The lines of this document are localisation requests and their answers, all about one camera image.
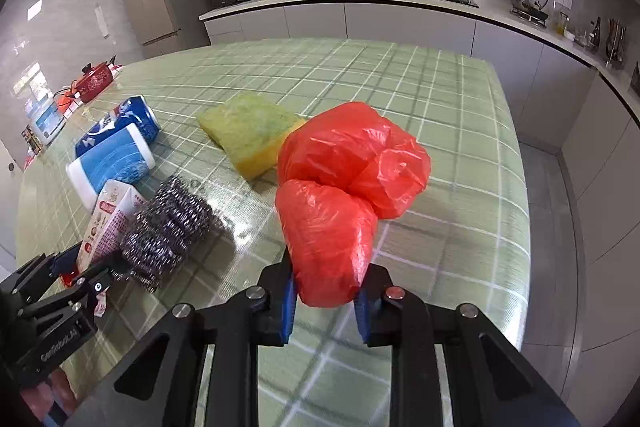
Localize red plastic bag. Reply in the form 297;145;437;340
275;102;432;308

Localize metal utensil rack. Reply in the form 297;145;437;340
605;19;628;70

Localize person's left hand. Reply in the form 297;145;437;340
20;367;81;425

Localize green checked tablecloth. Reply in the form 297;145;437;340
15;38;531;427

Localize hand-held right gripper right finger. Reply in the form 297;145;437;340
352;264;581;427

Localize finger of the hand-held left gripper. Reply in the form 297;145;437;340
19;263;118;324
0;247;83;305

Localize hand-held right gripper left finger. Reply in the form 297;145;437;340
65;259;301;427

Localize red tissue box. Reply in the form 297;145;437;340
70;62;118;104

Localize red white paper carton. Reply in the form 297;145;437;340
59;180;149;319

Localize blue white wipes canister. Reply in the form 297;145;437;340
66;123;156;212

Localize blue soda can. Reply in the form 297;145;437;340
75;95;161;158

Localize yellow green sponge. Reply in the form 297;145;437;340
196;93;307;182

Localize steel kettle with handle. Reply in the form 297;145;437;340
510;0;552;28

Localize steel wool scrubber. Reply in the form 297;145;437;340
112;176;226;293

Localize small white appliance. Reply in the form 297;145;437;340
27;97;67;145

